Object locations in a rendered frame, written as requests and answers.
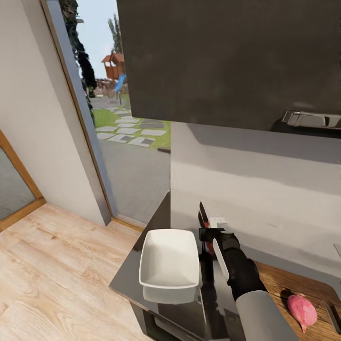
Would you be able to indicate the vidalia onion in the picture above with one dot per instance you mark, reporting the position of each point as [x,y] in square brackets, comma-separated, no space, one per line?
[302,310]

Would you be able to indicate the fixed window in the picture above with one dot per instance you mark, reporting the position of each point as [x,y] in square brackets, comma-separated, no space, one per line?
[131,156]

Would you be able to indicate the parer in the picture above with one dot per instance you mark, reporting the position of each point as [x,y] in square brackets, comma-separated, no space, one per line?
[204,215]

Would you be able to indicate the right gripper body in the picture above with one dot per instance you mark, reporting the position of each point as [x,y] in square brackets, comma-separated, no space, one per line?
[205,233]

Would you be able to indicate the bowl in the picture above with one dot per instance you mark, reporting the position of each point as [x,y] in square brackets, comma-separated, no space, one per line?
[169,260]

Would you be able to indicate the cabinet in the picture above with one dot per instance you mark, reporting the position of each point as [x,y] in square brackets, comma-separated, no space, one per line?
[270,65]

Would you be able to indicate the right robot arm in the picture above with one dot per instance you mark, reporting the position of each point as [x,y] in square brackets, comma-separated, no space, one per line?
[261,319]

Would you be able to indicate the cutting board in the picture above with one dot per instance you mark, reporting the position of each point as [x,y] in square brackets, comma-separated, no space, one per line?
[281,284]

